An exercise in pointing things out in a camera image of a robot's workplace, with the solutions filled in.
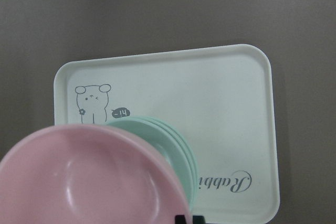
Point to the green bowl stack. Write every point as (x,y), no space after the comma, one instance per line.
(172,146)

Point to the white rabbit tray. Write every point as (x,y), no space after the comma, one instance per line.
(219,98)

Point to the small pink bowl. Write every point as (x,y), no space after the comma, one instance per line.
(89,174)

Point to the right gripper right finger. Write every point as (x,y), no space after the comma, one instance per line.
(198,219)

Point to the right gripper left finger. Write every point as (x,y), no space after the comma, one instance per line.
(180,219)

